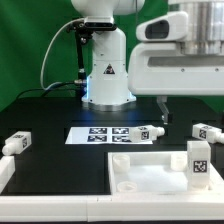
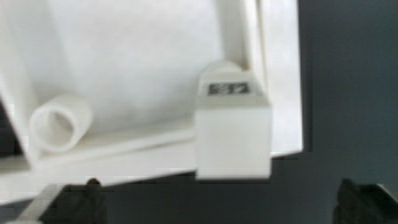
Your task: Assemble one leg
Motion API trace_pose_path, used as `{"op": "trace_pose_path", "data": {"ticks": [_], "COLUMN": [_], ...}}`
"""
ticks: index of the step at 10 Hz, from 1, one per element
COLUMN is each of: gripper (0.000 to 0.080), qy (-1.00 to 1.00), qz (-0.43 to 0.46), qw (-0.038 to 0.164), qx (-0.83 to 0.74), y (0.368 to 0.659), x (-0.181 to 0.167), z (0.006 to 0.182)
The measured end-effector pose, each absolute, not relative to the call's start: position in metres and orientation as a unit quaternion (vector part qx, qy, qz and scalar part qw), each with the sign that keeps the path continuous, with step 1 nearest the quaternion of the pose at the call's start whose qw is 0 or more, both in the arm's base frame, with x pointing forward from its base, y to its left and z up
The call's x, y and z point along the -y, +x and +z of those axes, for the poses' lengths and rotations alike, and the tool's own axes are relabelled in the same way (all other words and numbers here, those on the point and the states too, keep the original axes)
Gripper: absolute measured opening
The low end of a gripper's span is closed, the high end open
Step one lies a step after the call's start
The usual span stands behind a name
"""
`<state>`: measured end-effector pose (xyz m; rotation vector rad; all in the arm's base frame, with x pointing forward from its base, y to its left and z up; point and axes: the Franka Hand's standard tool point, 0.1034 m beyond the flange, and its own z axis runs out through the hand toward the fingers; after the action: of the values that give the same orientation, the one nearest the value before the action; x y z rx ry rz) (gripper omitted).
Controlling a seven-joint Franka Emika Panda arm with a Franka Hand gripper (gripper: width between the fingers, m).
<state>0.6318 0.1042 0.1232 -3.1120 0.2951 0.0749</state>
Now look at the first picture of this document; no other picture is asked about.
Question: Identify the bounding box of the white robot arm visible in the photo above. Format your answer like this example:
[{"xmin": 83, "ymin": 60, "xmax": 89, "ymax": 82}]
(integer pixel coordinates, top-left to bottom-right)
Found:
[{"xmin": 71, "ymin": 0, "xmax": 224, "ymax": 116}]

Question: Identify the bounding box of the grey camera cable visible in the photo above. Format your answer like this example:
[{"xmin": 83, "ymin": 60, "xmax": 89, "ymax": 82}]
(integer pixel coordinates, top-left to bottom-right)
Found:
[{"xmin": 40, "ymin": 18, "xmax": 85, "ymax": 91}]

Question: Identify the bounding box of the black cable on table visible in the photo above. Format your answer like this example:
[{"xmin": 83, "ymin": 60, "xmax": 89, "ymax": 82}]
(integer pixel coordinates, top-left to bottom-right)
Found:
[{"xmin": 15, "ymin": 80, "xmax": 87, "ymax": 100}]

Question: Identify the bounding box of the paper sheet with tags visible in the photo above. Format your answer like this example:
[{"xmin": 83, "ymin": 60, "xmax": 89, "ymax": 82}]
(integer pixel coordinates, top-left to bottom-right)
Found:
[{"xmin": 64, "ymin": 126, "xmax": 154, "ymax": 146}]

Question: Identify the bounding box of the white square table top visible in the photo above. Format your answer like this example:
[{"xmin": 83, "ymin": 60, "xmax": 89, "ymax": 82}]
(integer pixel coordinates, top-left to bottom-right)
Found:
[{"xmin": 108, "ymin": 151, "xmax": 224, "ymax": 195}]

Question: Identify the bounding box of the white U-shaped fence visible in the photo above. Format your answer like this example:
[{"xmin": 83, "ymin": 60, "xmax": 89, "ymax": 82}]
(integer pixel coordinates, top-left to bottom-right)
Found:
[{"xmin": 0, "ymin": 154, "xmax": 224, "ymax": 223}]

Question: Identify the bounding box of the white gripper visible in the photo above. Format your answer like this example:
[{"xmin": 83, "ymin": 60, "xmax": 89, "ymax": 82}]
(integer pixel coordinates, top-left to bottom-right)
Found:
[{"xmin": 128, "ymin": 43, "xmax": 224, "ymax": 125}]

